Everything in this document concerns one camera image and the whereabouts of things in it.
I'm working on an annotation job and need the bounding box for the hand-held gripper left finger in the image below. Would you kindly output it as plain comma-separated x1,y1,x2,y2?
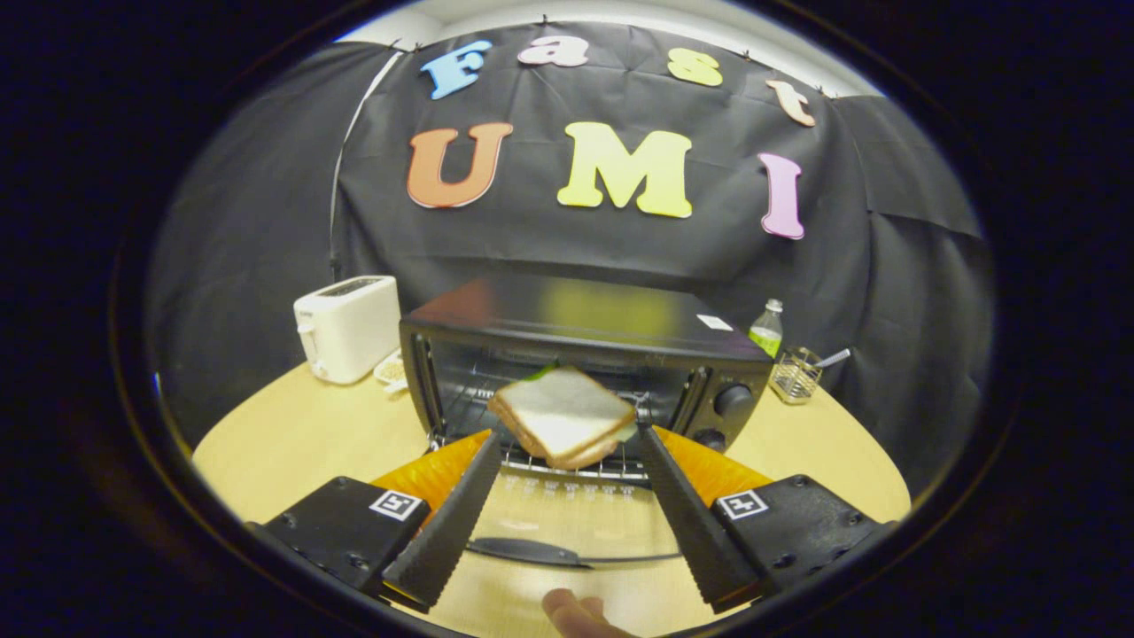
246,430,504,612

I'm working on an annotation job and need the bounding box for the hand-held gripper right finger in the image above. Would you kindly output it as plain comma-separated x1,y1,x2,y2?
636,424,896,614

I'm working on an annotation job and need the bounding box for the sandwich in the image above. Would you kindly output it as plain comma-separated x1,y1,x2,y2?
486,365,639,471

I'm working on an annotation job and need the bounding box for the black toaster oven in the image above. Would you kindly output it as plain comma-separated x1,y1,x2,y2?
399,273,773,568

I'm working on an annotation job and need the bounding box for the white pop-up toaster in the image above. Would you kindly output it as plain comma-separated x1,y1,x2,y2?
293,275,402,385

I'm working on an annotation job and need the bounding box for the small dish of grains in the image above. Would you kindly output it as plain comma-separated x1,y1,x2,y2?
373,350,410,393

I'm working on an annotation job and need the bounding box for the clear bottle green label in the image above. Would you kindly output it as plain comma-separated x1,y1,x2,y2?
749,299,785,359

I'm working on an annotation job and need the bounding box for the wire mesh basket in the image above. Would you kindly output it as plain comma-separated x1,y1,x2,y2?
768,346,825,406

